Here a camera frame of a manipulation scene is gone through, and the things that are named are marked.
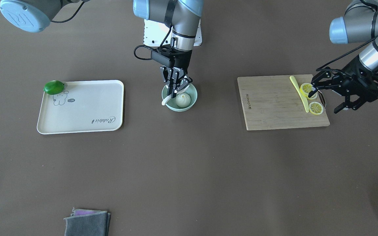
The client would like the folded grey cloth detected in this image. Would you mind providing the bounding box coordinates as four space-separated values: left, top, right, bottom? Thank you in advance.
64 208 111 236

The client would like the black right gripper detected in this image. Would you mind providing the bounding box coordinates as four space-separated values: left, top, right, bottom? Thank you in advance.
151 45 193 98

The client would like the light green bowl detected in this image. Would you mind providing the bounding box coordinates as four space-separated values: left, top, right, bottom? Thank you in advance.
161 84 198 112

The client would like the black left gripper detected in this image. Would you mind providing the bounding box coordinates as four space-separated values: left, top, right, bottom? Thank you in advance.
308 56 378 114

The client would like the lemon slice upper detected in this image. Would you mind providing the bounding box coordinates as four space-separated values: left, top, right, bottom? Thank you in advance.
300 83 318 100

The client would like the white ceramic spoon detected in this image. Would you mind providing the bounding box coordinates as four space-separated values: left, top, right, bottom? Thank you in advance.
161 93 176 106

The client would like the yellow plastic knife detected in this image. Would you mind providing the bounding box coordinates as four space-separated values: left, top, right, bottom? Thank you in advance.
289 76 309 113

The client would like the lemon slice lower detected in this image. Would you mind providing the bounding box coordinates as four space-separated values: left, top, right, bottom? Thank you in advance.
309 102 325 115

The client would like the bamboo cutting board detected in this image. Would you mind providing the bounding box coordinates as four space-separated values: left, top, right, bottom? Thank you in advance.
237 75 330 130

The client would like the lemon slice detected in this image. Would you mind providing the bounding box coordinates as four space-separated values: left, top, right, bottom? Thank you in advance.
300 83 318 100
309 102 325 115

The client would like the cream rabbit tray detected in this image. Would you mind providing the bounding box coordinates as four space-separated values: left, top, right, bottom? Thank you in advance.
36 80 125 135

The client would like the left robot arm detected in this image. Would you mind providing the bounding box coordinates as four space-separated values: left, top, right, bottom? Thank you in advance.
310 0 378 114

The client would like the white steamed bun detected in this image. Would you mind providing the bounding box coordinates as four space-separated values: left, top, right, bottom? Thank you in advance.
175 93 192 108

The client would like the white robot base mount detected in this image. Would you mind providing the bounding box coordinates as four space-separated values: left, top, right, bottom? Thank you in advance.
143 18 202 47

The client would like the green lime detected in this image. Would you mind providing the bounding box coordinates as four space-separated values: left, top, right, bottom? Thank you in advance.
43 80 65 95

